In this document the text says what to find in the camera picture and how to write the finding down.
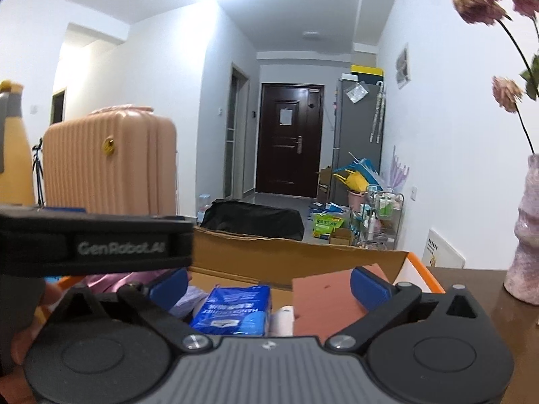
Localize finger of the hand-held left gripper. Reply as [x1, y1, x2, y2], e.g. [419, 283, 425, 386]
[0, 205, 194, 237]

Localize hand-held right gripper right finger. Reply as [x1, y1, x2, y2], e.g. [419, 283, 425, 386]
[324, 266, 483, 351]

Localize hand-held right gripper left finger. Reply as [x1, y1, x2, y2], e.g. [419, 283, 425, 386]
[59, 267, 211, 351]

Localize pink satin scrunchie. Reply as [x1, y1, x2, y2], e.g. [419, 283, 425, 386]
[84, 270, 169, 293]

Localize pink rectangular sponge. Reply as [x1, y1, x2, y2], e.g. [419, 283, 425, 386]
[292, 263, 394, 337]

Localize small blue tissue packet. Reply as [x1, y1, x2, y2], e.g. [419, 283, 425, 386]
[189, 285, 272, 337]

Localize red and orange cardboard box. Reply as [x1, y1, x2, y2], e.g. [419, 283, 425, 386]
[63, 225, 446, 325]

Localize person's left hand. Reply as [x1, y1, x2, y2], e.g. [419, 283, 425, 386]
[0, 323, 43, 378]

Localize pink ribbed suitcase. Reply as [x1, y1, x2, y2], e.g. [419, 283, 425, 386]
[43, 105, 178, 217]

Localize green packet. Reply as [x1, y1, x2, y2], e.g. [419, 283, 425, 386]
[312, 213, 344, 238]

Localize white leaning board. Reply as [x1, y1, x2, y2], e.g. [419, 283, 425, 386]
[421, 228, 466, 269]

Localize black tripod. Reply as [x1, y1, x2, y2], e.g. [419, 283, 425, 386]
[33, 138, 46, 207]

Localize blue and white packets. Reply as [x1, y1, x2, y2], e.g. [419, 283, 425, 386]
[309, 202, 350, 215]

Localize pink bucket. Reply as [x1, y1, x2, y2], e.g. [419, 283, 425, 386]
[347, 189, 367, 211]

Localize black bag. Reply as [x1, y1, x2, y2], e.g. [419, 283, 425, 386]
[200, 200, 305, 241]

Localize open brown cardboard box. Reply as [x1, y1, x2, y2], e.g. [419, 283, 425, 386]
[317, 166, 333, 203]

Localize dark brown entrance door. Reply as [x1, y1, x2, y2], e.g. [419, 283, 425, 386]
[255, 83, 325, 198]

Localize grey refrigerator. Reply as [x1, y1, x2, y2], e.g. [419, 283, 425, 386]
[332, 74, 385, 186]

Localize pink textured vase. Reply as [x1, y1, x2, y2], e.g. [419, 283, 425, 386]
[504, 155, 539, 306]

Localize folded white umbrella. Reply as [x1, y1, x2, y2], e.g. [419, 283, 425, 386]
[370, 81, 385, 143]

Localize clear plastic bag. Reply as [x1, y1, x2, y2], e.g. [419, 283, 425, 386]
[345, 82, 369, 104]

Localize yellow and black box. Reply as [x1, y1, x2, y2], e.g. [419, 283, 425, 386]
[351, 64, 385, 81]

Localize bunch of dried pink roses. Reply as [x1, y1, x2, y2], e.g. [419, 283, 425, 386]
[450, 0, 539, 155]

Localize wire storage rack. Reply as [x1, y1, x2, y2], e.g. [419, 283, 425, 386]
[358, 191, 404, 249]

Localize purple wall decoration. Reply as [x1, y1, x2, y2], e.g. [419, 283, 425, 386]
[389, 146, 410, 190]

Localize interior doorway frame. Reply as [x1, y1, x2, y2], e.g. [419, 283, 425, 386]
[224, 62, 250, 199]

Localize white wall panel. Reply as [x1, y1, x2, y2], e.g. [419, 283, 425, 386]
[396, 43, 410, 89]

